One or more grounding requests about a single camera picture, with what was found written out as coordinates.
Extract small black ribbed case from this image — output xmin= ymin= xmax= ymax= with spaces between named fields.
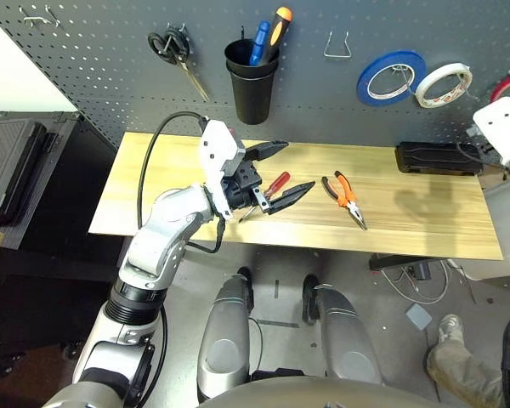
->
xmin=394 ymin=141 xmax=485 ymax=176

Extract black handled scissors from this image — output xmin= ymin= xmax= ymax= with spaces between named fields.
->
xmin=147 ymin=23 xmax=212 ymax=103

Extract white floor cable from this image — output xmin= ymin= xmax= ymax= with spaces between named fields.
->
xmin=380 ymin=258 xmax=451 ymax=305

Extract orange black pliers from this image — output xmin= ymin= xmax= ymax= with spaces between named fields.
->
xmin=320 ymin=170 xmax=368 ymax=231

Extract blue handled screwdriver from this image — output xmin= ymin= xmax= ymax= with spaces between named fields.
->
xmin=248 ymin=20 xmax=272 ymax=67

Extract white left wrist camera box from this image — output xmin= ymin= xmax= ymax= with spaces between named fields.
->
xmin=198 ymin=119 xmax=247 ymax=221

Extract grey robot torso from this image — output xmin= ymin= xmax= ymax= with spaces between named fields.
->
xmin=195 ymin=376 xmax=443 ymax=408

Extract orange black screwdriver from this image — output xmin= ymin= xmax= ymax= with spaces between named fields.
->
xmin=261 ymin=6 xmax=293 ymax=65

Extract red handled screwdriver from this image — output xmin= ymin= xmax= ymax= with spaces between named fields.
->
xmin=237 ymin=171 xmax=291 ymax=224

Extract black metal table foot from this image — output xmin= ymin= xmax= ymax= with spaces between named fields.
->
xmin=368 ymin=253 xmax=434 ymax=272

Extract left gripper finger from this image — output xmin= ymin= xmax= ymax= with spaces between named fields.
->
xmin=268 ymin=180 xmax=317 ymax=216
xmin=242 ymin=140 xmax=290 ymax=162

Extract silver robot leg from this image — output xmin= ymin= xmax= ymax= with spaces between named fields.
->
xmin=196 ymin=267 xmax=256 ymax=403
xmin=301 ymin=274 xmax=383 ymax=386

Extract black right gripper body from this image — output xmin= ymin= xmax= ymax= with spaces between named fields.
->
xmin=467 ymin=123 xmax=496 ymax=153

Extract grey metal pegboard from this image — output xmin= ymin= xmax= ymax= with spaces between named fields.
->
xmin=0 ymin=0 xmax=510 ymax=150

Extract silver wire pliers holder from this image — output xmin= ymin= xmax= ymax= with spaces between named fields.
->
xmin=322 ymin=29 xmax=352 ymax=60

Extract grey floor pad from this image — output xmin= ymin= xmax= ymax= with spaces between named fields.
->
xmin=405 ymin=303 xmax=434 ymax=331

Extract silver left robot leg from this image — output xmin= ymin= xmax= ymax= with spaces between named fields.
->
xmin=196 ymin=267 xmax=256 ymax=403

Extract silver right robot leg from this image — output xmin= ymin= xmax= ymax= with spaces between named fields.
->
xmin=301 ymin=274 xmax=383 ymax=386

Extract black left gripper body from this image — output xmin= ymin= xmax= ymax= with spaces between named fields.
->
xmin=220 ymin=160 xmax=272 ymax=213

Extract grey sneaker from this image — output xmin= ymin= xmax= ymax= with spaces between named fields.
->
xmin=437 ymin=314 xmax=467 ymax=345

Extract large black tool case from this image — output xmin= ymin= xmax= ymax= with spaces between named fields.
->
xmin=0 ymin=118 xmax=48 ymax=226

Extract white tape roll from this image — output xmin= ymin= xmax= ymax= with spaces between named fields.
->
xmin=414 ymin=62 xmax=473 ymax=109

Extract black plastic cup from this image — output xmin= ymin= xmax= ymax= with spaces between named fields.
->
xmin=224 ymin=37 xmax=281 ymax=80
xmin=227 ymin=67 xmax=277 ymax=126

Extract red tape roll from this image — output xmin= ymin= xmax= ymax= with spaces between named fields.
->
xmin=490 ymin=71 xmax=510 ymax=103

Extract khaki trouser leg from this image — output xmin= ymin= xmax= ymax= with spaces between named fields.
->
xmin=426 ymin=339 xmax=510 ymax=408

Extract blue tape roll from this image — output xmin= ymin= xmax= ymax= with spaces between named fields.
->
xmin=356 ymin=50 xmax=427 ymax=107

